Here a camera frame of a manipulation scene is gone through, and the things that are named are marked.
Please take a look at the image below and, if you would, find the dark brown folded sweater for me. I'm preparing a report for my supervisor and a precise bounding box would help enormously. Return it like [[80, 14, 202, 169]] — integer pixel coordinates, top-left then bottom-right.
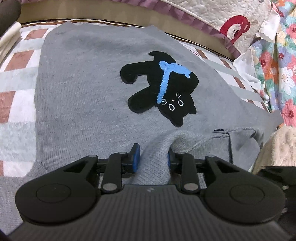
[[0, 0, 22, 35]]

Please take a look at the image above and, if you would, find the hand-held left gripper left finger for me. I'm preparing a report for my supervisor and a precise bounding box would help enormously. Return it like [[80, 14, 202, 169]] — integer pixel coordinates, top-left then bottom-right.
[[62, 143, 141, 194]]

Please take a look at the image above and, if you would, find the floral blanket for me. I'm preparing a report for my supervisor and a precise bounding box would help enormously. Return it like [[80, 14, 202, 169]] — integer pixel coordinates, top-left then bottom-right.
[[252, 0, 296, 128]]

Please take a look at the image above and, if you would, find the white quilt with red bears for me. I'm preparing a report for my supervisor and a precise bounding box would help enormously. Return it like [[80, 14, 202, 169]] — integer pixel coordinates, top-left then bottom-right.
[[21, 0, 278, 58]]

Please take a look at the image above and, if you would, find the grey sweater with black cat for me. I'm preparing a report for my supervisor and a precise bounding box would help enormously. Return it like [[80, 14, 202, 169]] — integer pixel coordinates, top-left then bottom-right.
[[0, 22, 285, 234]]

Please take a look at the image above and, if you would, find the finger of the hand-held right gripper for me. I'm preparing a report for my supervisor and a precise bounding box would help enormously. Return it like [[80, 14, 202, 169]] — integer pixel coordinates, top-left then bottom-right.
[[257, 166, 296, 186]]

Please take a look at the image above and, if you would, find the beige bed base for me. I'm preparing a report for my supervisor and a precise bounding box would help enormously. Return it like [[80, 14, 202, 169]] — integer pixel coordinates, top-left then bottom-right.
[[17, 3, 234, 63]]

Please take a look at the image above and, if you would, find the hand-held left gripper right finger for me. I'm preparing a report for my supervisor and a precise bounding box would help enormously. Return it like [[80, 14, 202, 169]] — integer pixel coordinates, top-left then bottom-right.
[[167, 148, 245, 194]]

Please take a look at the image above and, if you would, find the person's fuzzy cream clothing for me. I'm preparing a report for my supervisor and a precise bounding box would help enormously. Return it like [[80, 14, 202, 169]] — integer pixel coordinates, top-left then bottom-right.
[[253, 126, 296, 174]]

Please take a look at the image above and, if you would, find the white scalloped cloth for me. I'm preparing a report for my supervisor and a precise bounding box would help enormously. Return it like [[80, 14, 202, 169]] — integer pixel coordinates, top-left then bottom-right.
[[232, 14, 281, 109]]

